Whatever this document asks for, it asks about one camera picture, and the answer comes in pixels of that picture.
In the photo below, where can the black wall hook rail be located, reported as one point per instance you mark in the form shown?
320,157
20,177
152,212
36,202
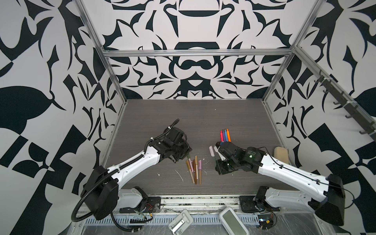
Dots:
352,107

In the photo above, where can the blue highlighter pen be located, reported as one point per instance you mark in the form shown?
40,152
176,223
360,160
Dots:
226,135

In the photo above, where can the white handheld device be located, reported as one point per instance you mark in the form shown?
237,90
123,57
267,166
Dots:
181,223

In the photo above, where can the orange highlighter pen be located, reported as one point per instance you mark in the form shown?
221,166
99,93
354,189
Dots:
229,135

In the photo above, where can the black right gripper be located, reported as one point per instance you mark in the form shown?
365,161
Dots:
220,169

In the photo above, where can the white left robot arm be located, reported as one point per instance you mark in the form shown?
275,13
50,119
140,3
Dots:
100,195

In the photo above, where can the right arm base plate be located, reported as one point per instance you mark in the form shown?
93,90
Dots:
250,204

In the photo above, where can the beige sponge block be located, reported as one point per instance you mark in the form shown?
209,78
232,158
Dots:
281,154

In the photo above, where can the pink cap brown marker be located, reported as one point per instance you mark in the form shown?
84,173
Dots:
200,172

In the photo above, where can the tan marker pen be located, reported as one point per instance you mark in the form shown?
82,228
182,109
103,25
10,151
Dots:
191,173

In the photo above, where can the small circuit board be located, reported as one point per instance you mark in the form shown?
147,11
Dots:
267,221

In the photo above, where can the brown marker pen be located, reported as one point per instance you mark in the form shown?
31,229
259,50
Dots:
194,171

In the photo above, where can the gold cap cream marker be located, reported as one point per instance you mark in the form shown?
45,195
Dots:
196,167

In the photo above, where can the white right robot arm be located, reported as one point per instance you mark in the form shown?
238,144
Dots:
324,196

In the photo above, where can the grey screen device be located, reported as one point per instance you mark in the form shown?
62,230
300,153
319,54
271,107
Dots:
232,222

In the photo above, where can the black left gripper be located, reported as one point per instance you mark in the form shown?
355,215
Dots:
186,149

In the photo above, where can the pink highlighter pen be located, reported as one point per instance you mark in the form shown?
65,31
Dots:
221,136

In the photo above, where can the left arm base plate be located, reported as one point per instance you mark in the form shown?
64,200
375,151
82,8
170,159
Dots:
146,205

